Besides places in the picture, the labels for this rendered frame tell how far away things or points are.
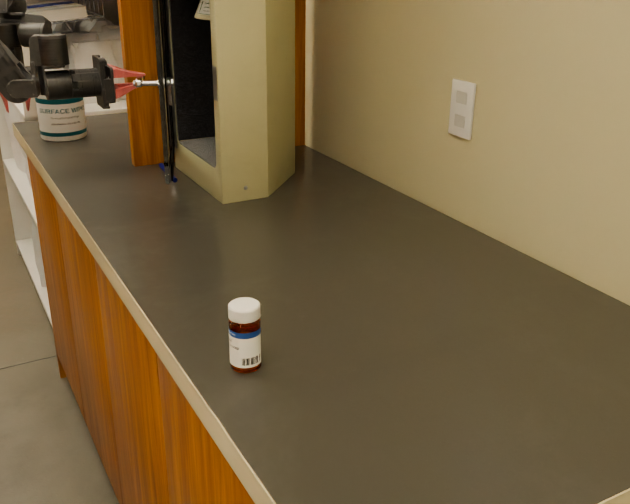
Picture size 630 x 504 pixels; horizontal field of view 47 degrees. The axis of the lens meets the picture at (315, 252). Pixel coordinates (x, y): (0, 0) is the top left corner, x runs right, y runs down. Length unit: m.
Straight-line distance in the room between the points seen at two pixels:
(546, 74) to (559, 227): 0.27
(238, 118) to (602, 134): 0.73
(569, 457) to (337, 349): 0.34
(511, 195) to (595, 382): 0.53
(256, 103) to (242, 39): 0.14
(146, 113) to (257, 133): 0.39
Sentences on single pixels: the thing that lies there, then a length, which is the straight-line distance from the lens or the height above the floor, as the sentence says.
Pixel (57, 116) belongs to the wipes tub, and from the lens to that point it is 2.18.
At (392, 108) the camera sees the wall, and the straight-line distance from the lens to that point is 1.74.
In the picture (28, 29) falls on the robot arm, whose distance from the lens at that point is 1.84.
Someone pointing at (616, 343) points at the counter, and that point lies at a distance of 1.15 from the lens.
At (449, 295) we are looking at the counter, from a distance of 1.21.
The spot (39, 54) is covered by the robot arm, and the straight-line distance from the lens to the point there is 1.56.
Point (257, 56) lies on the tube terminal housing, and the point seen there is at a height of 1.25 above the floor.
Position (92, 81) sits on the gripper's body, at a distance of 1.57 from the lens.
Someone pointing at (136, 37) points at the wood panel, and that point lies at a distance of 1.86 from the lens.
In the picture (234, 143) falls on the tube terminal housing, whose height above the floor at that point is 1.07.
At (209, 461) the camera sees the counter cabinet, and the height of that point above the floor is 0.78.
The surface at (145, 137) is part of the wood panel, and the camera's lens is 1.90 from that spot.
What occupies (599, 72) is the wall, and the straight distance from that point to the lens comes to 1.29.
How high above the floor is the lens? 1.47
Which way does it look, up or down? 23 degrees down
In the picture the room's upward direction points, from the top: 1 degrees clockwise
